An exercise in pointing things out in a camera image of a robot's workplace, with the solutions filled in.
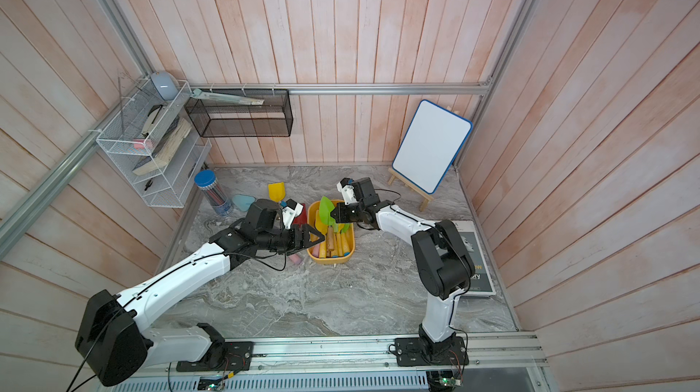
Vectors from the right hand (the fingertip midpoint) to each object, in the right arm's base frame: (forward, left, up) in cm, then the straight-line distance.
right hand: (331, 212), depth 93 cm
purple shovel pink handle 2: (-12, +5, -5) cm, 14 cm away
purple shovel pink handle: (-14, +12, -7) cm, 20 cm away
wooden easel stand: (+10, -36, -3) cm, 37 cm away
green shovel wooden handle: (+1, +2, -1) cm, 3 cm away
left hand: (-17, +2, +9) cm, 19 cm away
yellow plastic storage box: (-2, -6, -8) cm, 10 cm away
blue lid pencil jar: (+6, +42, +11) cm, 44 cm away
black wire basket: (+33, +46, +16) cm, 59 cm away
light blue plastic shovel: (+12, +37, -10) cm, 40 cm away
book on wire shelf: (+5, +49, +24) cm, 55 cm away
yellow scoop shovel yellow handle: (-8, -3, -7) cm, 12 cm away
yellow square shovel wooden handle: (+16, +24, -8) cm, 30 cm away
